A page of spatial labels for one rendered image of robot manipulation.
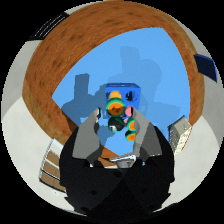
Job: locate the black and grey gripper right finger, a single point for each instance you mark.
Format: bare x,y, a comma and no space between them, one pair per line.
150,144

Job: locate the blue bench mat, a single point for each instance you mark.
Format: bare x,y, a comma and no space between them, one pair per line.
147,57

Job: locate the pink sample tube with dark green cap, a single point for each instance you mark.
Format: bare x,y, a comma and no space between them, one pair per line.
130,120

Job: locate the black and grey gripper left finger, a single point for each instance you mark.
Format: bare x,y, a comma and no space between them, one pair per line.
82,148

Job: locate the blue tube rack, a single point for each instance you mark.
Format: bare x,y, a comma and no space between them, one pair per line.
124,88

